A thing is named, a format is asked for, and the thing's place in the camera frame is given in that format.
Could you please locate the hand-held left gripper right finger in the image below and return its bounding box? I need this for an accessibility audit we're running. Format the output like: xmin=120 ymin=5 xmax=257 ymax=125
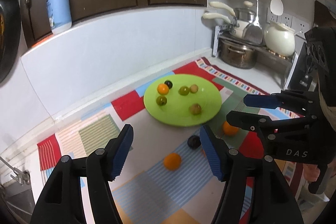
xmin=199 ymin=124 xmax=298 ymax=224

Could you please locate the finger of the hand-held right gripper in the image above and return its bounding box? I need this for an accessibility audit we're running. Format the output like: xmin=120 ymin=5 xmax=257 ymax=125
xmin=226 ymin=110 xmax=307 ymax=135
xmin=244 ymin=91 xmax=317 ymax=115

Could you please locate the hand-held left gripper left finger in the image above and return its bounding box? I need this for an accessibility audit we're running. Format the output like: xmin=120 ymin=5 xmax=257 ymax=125
xmin=30 ymin=124 xmax=134 ymax=224

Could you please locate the green plate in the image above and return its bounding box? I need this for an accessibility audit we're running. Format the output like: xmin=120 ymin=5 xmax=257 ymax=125
xmin=143 ymin=74 xmax=222 ymax=126

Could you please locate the person's right hand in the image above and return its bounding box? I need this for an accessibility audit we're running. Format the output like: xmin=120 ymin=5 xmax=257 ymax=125
xmin=303 ymin=164 xmax=321 ymax=183

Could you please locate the black knife block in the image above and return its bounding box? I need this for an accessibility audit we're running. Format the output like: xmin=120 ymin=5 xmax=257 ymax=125
xmin=285 ymin=42 xmax=319 ymax=93

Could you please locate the colourful patchwork cloth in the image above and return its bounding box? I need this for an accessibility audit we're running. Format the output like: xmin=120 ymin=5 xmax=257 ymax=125
xmin=37 ymin=57 xmax=319 ymax=224

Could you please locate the stainless steel stock pot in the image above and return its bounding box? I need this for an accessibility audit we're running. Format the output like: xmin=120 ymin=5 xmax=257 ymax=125
xmin=218 ymin=39 xmax=258 ymax=69

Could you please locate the white ceramic pot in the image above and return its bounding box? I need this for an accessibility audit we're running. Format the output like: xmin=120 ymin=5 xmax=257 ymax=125
xmin=264 ymin=21 xmax=302 ymax=56

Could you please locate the steel slotted spatula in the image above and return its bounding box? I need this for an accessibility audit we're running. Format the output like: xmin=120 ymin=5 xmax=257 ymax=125
xmin=244 ymin=0 xmax=264 ymax=45

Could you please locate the white metal pot shelf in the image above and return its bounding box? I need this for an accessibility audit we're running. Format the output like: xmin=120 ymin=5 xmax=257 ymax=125
xmin=212 ymin=25 xmax=298 ymax=88

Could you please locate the dark wooden chopping board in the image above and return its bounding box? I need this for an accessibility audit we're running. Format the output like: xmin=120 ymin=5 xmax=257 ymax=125
xmin=314 ymin=0 xmax=336 ymax=28

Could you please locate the stainless steel sink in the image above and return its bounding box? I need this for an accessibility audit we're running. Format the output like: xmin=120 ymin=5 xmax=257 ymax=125
xmin=0 ymin=182 xmax=36 ymax=224

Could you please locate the black frying pan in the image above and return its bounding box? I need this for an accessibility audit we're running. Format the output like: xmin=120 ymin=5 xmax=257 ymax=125
xmin=0 ymin=0 xmax=21 ymax=84

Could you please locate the white saucepan cream handle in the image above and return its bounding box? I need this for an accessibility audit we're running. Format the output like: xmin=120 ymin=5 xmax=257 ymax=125
xmin=202 ymin=12 xmax=253 ymax=39

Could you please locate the white wall power outlet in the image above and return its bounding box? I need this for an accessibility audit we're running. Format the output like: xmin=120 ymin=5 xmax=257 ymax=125
xmin=267 ymin=7 xmax=310 ymax=33

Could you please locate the lidded saucepan cream handle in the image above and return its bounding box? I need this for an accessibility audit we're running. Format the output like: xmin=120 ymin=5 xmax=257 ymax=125
xmin=209 ymin=1 xmax=257 ymax=23

